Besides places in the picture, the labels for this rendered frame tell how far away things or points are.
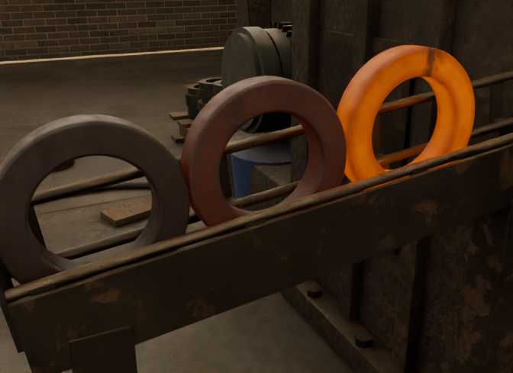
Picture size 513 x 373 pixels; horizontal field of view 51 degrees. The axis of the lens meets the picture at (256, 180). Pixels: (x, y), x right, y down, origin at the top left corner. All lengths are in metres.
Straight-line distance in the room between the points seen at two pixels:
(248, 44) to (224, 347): 1.00
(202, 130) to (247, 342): 0.93
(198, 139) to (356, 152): 0.18
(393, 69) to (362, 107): 0.05
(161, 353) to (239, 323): 0.22
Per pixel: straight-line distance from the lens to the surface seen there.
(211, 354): 1.36
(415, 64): 0.63
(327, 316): 1.36
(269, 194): 0.62
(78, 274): 0.52
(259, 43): 1.86
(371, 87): 0.60
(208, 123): 0.52
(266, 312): 1.49
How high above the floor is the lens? 0.84
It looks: 21 degrees down
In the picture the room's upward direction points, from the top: 1 degrees counter-clockwise
